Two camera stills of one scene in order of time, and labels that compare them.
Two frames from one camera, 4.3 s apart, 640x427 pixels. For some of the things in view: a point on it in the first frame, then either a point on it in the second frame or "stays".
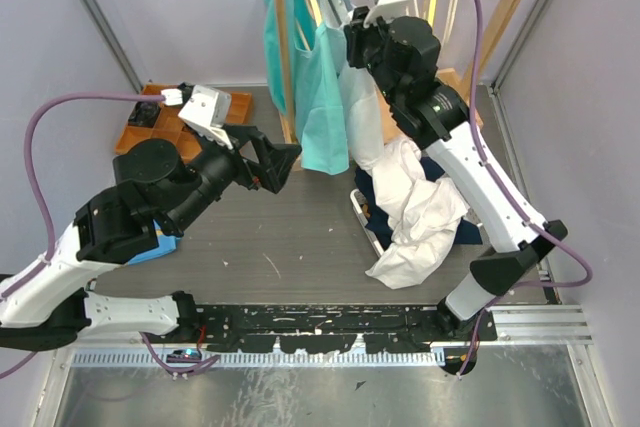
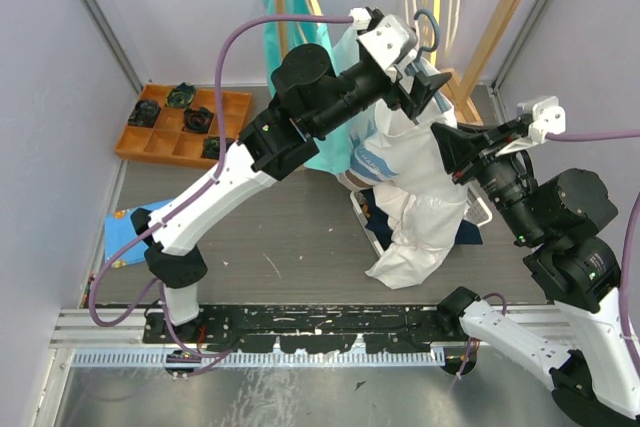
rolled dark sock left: (144, 114) stays
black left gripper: (273, 170) to (422, 89)
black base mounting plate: (323, 328) stays
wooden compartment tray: (173, 128) stays
